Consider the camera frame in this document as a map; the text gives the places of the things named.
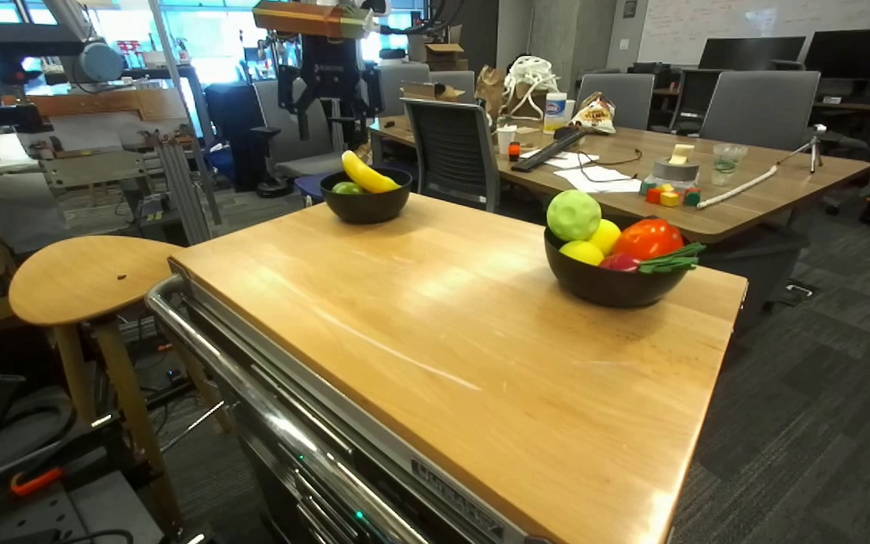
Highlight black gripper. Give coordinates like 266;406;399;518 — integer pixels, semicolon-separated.
278;38;386;148

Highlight yellow toy banana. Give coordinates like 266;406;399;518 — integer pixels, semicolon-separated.
339;148;402;197

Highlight black bowl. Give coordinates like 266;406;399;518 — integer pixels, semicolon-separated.
318;163;416;228
540;225;694;312

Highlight grey robot arm joint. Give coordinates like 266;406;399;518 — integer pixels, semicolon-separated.
38;0;128;85

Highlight grey office chair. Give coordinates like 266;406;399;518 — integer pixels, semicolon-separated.
573;71;658;132
373;61;433;117
252;77;368;187
697;66;825;154

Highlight cardboard box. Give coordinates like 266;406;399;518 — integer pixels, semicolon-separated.
423;41;472;74

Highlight black mesh office chair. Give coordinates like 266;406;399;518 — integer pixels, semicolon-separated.
399;95;505;214

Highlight white net bag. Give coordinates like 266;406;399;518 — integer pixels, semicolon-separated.
501;55;561;117

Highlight clear water bottle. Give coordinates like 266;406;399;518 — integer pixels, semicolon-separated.
540;89;570;135

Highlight long black bar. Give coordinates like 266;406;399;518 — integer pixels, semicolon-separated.
506;122;595;177

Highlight beige soft toy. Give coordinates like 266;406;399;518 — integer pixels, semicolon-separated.
569;95;618;135

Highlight light green toy cabbage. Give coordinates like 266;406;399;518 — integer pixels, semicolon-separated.
545;187;605;246

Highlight white paper sheets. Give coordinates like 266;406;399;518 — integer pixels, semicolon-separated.
554;148;643;197

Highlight yellow toy lemon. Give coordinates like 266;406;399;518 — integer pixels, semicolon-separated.
586;218;624;256
555;238;610;269

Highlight round wooden stool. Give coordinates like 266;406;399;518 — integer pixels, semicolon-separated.
5;232;189;531

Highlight small red toy fruit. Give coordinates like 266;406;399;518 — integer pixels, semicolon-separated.
599;249;643;278

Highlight red toy bell pepper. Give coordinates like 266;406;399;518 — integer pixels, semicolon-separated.
610;214;687;266

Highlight coloured toy blocks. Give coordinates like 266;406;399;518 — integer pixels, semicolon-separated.
641;181;701;213

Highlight thin silver metal rod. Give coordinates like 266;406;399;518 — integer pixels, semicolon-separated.
158;399;229;455

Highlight silver tool cart cabinet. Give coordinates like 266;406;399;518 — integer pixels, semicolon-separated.
144;271;560;544

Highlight clear plastic cup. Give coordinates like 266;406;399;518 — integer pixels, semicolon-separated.
709;141;748;186

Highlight black computer monitor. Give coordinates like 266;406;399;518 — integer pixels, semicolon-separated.
804;27;870;85
697;33;809;74

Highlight thin white stick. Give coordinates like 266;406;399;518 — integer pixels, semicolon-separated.
694;163;812;213

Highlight black perforated breadboard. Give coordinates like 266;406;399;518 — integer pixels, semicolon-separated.
0;443;172;544

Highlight small silver tripod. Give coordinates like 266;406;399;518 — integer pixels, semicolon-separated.
804;122;832;177

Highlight long wooden conference table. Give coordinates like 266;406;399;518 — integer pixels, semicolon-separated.
368;112;870;306

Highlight orange wrist camera block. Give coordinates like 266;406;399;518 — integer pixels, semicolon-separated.
252;0;378;42

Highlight grey aluminium frame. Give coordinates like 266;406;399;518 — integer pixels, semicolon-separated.
38;124;219;246

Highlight chrome cart handle bar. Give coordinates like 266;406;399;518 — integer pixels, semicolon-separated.
144;275;433;544

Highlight orange clamp handle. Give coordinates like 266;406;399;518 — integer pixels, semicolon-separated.
5;462;66;501

